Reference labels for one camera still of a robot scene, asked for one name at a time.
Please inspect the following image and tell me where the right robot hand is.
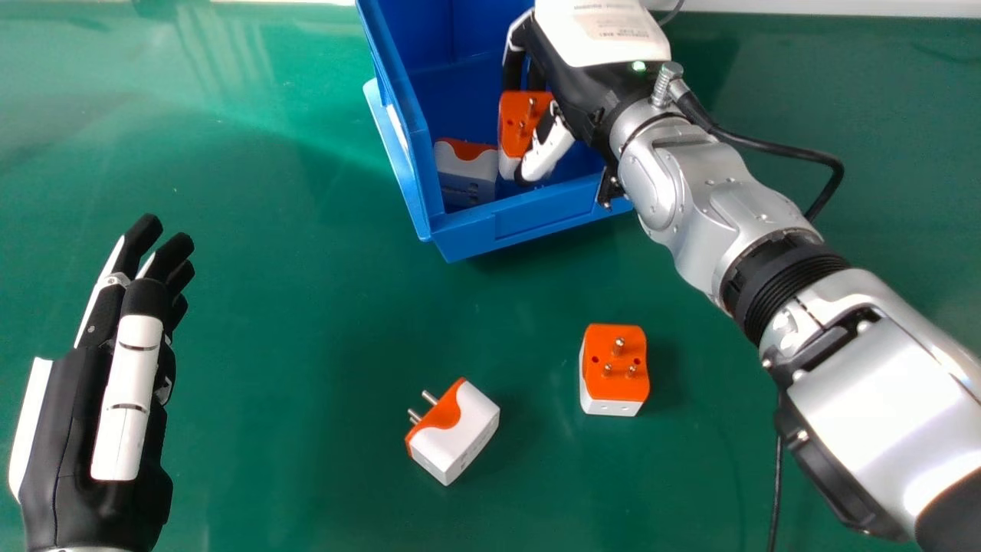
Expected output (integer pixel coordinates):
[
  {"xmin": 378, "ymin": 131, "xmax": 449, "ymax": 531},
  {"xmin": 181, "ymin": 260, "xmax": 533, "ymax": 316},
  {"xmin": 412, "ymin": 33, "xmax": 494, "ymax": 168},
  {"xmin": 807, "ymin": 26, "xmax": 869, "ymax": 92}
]
[{"xmin": 502, "ymin": 0, "xmax": 685, "ymax": 186}]

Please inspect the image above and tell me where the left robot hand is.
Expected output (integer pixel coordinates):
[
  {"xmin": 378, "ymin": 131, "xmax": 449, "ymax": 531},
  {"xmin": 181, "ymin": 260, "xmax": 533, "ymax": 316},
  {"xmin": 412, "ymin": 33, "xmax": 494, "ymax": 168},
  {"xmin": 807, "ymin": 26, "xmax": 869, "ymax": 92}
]
[{"xmin": 8, "ymin": 214, "xmax": 196, "ymax": 552}]

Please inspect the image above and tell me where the white-and-orange plug adapter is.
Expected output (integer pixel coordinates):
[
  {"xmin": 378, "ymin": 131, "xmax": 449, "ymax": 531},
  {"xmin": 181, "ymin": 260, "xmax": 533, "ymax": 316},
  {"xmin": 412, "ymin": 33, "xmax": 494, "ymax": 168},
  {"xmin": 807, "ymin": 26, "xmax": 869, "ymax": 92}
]
[
  {"xmin": 497, "ymin": 90, "xmax": 556, "ymax": 180},
  {"xmin": 579, "ymin": 323, "xmax": 651, "ymax": 418},
  {"xmin": 405, "ymin": 376, "xmax": 501, "ymax": 487},
  {"xmin": 434, "ymin": 138, "xmax": 499, "ymax": 212}
]

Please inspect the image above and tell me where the blue plastic bin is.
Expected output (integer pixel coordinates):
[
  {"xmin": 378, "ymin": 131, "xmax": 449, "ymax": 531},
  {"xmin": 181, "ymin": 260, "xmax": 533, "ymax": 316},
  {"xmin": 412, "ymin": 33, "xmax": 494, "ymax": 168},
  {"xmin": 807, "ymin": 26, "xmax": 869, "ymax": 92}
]
[{"xmin": 355, "ymin": 0, "xmax": 635, "ymax": 264}]

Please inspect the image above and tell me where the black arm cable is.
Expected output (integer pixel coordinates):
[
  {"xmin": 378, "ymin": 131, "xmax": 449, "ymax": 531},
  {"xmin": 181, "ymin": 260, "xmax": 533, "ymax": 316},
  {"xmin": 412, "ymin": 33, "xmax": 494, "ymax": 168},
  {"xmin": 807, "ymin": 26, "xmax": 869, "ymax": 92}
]
[{"xmin": 673, "ymin": 84, "xmax": 845, "ymax": 223}]

